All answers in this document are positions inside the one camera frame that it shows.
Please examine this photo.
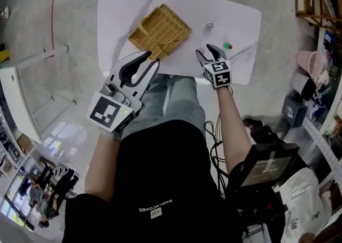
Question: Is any white printed garment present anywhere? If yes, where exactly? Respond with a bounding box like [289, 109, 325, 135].
[277, 167, 335, 243]

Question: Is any black cable bundle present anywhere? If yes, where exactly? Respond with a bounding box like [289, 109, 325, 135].
[204, 113, 231, 199]

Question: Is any white metal-legged desk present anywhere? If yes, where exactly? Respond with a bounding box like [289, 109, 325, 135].
[0, 45, 78, 145]

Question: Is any person's right forearm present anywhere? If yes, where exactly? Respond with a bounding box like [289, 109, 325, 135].
[215, 87, 253, 176]

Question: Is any white and black cylinder appliance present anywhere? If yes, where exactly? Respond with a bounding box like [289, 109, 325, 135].
[292, 72, 318, 101]

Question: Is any black screen device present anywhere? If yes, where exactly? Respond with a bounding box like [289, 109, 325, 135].
[238, 142, 301, 189]

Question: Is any white plate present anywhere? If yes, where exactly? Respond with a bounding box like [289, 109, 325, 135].
[322, 0, 335, 17]

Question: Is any black equipment pack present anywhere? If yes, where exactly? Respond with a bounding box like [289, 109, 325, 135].
[227, 183, 287, 243]

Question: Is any pink waste basket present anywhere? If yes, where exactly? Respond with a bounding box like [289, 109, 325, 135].
[296, 49, 325, 77]

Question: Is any dark printed box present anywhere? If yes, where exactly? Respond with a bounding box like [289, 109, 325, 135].
[282, 96, 308, 128]

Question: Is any white metal shelving unit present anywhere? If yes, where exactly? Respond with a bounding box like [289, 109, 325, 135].
[301, 22, 342, 243]

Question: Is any person's left forearm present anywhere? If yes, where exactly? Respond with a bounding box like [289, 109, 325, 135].
[84, 129, 122, 203]

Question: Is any person's black shirt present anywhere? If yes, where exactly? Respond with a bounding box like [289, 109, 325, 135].
[63, 119, 243, 243]

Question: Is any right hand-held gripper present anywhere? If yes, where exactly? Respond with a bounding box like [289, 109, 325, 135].
[195, 44, 232, 90]

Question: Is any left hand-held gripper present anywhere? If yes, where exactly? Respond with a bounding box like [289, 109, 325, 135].
[85, 50, 160, 134]

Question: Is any woven wicker basket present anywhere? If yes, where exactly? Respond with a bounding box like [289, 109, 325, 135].
[127, 3, 193, 61]

